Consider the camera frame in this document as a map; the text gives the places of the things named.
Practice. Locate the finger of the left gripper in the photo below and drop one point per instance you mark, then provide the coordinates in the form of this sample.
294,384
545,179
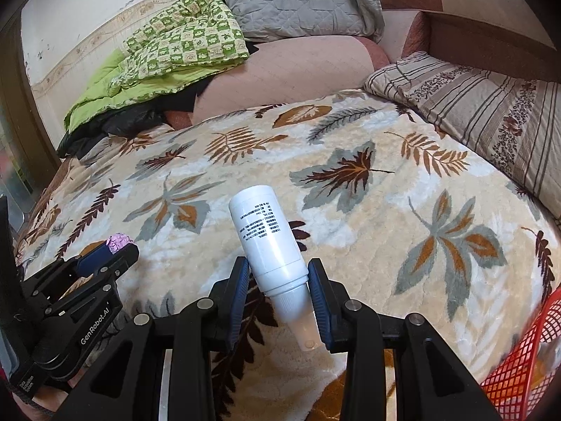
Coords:
62,289
94,260

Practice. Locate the grey quilted pillow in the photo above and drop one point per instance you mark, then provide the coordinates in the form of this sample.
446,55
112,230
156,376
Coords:
272,20

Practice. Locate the white spray bottle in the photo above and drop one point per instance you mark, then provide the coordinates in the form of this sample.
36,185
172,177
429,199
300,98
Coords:
276,261

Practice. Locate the red plastic mesh basket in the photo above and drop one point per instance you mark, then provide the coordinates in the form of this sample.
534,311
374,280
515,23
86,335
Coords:
517,384

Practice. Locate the pink quilted bolster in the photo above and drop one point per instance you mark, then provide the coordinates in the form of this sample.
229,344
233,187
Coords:
284,71

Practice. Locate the brown patchwork headboard cushion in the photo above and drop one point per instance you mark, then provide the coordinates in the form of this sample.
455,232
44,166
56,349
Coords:
504,36

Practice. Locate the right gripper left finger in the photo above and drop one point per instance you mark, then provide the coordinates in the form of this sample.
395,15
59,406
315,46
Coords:
124,382

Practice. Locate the leaf pattern bed blanket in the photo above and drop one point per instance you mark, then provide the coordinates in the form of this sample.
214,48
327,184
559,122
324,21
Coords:
406,218

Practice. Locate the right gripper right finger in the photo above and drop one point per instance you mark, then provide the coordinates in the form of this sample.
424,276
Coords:
432,383

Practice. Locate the striped floral pillow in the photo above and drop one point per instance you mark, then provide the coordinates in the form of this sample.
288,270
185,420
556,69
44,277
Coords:
512,123

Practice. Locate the green checkered quilt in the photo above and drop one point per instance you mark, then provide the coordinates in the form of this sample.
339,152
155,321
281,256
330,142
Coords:
182,44

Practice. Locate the purple wrapper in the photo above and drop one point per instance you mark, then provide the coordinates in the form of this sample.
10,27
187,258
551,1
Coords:
118,241

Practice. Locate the black garment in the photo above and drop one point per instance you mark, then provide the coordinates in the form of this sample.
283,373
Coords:
129,121

